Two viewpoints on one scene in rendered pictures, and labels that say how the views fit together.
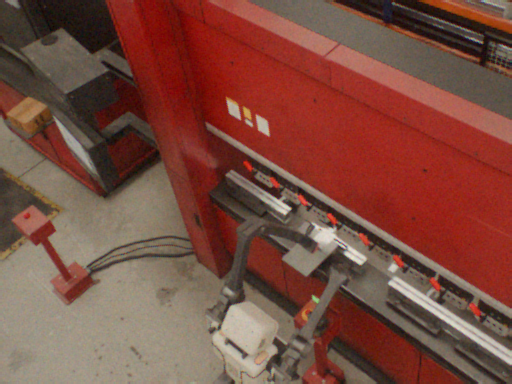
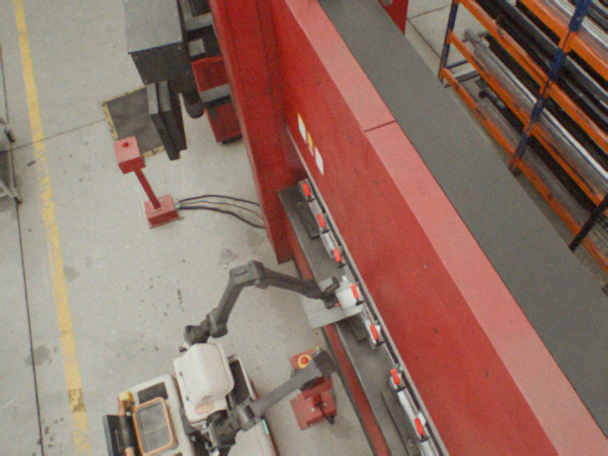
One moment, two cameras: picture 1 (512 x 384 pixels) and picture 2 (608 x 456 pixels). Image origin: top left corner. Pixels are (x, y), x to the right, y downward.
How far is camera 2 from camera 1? 1.32 m
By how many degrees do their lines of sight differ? 17
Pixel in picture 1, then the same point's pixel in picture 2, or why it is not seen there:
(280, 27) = (339, 66)
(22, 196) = not seen: hidden behind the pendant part
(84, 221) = (197, 158)
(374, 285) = (380, 367)
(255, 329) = (201, 384)
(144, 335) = (193, 285)
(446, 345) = not seen: outside the picture
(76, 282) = (161, 213)
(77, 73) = (153, 33)
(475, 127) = (495, 349)
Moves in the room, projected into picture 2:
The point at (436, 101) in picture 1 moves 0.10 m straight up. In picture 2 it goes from (466, 274) to (475, 252)
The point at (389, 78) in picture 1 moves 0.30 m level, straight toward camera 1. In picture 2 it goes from (425, 204) to (363, 299)
